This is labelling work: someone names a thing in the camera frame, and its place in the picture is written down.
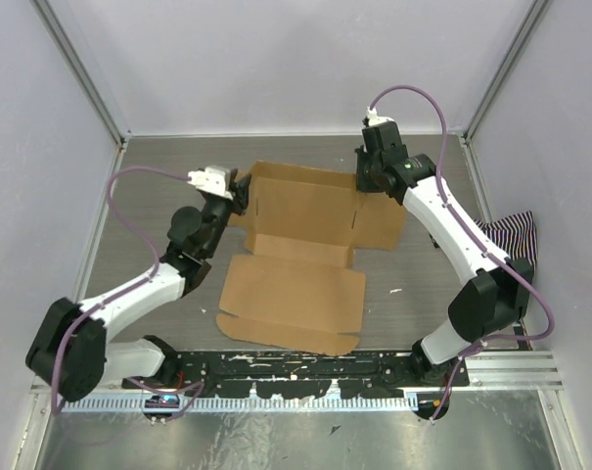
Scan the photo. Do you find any brown cardboard box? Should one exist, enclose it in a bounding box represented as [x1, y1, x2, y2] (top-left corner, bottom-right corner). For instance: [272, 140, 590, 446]
[216, 161, 407, 356]

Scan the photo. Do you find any white slotted cable duct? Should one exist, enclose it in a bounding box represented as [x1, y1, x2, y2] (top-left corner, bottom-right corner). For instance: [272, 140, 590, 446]
[63, 391, 418, 413]

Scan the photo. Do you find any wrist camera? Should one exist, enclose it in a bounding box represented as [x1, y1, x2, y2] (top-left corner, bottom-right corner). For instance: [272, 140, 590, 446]
[361, 109, 408, 158]
[187, 165, 233, 201]

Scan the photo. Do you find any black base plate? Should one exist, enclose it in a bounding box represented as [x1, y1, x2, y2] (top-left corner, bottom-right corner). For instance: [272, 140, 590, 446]
[120, 348, 471, 400]

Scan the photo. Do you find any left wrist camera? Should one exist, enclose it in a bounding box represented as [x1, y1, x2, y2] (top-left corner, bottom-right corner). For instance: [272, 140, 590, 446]
[187, 165, 233, 201]

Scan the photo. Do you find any left aluminium corner post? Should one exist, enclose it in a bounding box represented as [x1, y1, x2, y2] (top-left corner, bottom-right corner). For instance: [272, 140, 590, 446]
[30, 1, 128, 147]

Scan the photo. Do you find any striped purple cloth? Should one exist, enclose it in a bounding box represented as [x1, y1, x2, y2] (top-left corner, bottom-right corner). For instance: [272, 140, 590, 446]
[475, 211, 538, 274]

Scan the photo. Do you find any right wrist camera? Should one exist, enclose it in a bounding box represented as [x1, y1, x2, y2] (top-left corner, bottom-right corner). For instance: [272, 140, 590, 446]
[361, 109, 408, 158]

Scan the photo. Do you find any right aluminium corner post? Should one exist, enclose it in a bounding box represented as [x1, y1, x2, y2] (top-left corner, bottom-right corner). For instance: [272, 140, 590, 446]
[463, 0, 553, 144]

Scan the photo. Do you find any aluminium corner post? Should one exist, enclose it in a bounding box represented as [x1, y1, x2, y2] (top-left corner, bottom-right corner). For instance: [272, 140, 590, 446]
[30, 1, 128, 147]
[463, 0, 553, 144]

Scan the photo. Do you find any aluminium front rail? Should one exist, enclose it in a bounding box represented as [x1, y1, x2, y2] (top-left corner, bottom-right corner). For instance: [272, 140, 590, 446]
[30, 350, 564, 393]

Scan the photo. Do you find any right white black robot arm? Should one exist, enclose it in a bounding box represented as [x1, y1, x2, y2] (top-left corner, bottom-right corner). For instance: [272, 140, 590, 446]
[355, 146, 534, 387]

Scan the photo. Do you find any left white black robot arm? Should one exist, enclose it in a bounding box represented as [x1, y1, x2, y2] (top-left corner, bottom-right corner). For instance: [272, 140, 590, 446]
[25, 165, 251, 408]

